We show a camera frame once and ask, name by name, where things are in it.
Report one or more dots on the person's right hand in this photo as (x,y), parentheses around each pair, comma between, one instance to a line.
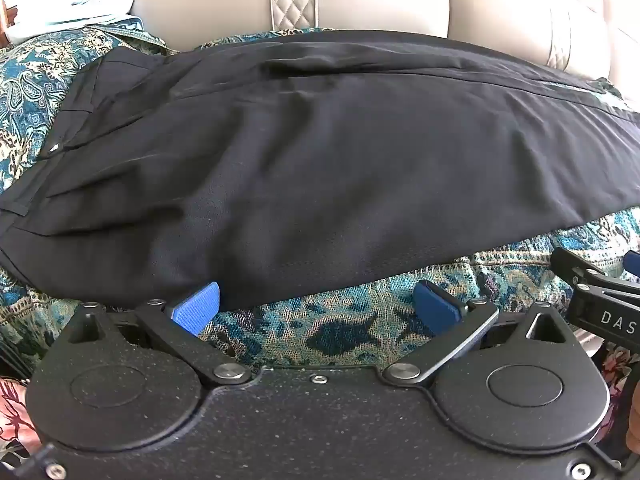
(635,427)

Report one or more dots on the black pants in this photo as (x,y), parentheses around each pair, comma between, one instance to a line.
(320,170)

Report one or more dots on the light blue cloth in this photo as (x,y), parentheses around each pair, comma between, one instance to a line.
(65,7)

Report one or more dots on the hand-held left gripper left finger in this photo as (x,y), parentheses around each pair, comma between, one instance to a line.
(196,306)

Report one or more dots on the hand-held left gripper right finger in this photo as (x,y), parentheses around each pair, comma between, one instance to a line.
(434,308)

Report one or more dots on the teal paisley blanket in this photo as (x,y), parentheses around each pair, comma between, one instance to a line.
(345,332)

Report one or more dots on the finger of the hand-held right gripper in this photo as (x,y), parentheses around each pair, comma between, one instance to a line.
(582,266)

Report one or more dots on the red floral cloth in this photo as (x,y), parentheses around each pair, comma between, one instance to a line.
(14,417)
(620,367)

